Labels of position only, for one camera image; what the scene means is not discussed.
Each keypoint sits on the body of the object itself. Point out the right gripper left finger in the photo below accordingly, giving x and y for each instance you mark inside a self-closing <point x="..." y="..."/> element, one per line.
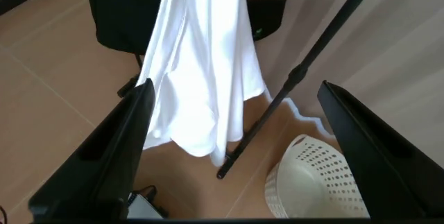
<point x="69" y="186"/>

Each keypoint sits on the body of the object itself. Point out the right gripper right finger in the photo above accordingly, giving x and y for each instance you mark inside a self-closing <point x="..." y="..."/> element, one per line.
<point x="374" y="168"/>

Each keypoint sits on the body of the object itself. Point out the white garment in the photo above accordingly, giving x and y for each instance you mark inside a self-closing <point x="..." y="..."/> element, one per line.
<point x="201" y="78"/>

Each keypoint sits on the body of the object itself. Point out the black shorts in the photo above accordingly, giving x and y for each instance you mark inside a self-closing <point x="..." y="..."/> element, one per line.
<point x="121" y="16"/>

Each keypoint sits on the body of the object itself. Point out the white laundry basket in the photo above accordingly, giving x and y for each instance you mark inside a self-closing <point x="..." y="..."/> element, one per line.
<point x="305" y="189"/>

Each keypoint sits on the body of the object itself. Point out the black clothes rack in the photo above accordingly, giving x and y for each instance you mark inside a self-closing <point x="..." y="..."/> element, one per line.
<point x="312" y="54"/>

